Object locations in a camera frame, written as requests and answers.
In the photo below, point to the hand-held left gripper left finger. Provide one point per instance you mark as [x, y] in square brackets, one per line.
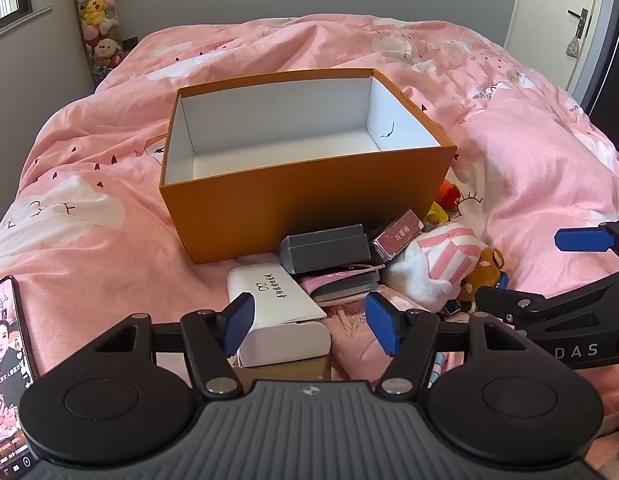
[238, 322]

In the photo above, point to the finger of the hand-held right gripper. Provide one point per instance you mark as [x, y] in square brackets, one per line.
[582, 240]
[509, 305]

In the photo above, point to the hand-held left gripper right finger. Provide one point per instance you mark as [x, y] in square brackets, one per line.
[383, 325]

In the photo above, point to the pink fabric pouch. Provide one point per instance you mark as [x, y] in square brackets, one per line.
[359, 345]

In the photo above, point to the white oblong case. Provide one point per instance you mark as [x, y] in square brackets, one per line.
[274, 300]

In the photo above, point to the brown bear plush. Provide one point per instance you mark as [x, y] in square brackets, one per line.
[489, 262]

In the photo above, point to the white pink-striped plush toy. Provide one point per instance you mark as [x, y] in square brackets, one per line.
[439, 260]

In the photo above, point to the grey textured box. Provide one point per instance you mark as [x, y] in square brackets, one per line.
[329, 255]

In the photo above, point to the dark red card pack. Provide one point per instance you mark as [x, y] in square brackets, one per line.
[397, 237]

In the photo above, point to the small yellow toy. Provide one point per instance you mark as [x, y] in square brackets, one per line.
[436, 215]

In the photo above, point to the crochet fruit charm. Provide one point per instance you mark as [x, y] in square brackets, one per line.
[449, 194]

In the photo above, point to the orange cardboard box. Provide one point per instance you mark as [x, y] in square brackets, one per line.
[289, 200]

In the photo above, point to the pink notebook stack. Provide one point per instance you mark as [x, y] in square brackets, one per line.
[339, 285]

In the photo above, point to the hanging door charm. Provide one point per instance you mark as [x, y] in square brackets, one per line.
[573, 46]

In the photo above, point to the pink printed blanket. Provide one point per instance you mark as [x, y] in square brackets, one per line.
[89, 160]

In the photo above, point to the black smartphone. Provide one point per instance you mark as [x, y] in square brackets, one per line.
[9, 360]

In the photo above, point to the white door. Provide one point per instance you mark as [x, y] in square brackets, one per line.
[544, 10]

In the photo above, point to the column of stuffed toys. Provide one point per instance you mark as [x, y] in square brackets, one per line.
[96, 15]

